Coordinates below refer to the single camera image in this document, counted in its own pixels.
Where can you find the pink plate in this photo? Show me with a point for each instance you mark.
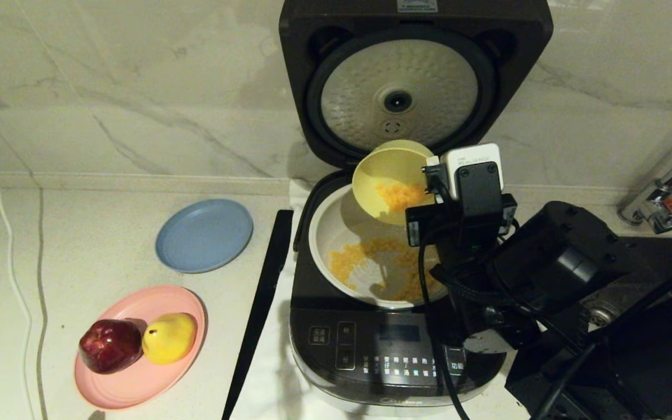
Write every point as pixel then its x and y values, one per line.
pixel 137 388

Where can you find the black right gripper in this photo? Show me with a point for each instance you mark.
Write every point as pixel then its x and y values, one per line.
pixel 458 224

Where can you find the white inner pot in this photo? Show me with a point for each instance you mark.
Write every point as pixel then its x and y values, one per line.
pixel 327 233

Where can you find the long black flat strip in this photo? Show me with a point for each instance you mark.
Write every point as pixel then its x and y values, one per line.
pixel 260 309

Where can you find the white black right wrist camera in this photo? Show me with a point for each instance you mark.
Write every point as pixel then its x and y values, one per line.
pixel 476 175

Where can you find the chrome faucet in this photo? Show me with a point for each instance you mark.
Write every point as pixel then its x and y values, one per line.
pixel 657 210

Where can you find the red apple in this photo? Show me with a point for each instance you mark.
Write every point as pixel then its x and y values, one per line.
pixel 109 347

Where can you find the blue plate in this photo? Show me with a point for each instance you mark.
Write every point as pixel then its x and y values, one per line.
pixel 204 236

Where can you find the yellow corn kernels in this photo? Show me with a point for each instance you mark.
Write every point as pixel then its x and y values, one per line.
pixel 400 195

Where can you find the black rice cooker base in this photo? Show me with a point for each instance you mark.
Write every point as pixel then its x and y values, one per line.
pixel 371 361

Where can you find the yellow pear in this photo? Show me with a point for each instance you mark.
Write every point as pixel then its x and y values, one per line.
pixel 170 338

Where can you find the black rice cooker lid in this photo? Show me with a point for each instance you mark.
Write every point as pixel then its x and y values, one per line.
pixel 336 76

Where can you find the yellow bowl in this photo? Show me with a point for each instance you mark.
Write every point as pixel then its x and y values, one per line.
pixel 365 181

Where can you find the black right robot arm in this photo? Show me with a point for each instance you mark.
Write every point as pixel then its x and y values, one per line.
pixel 557 256

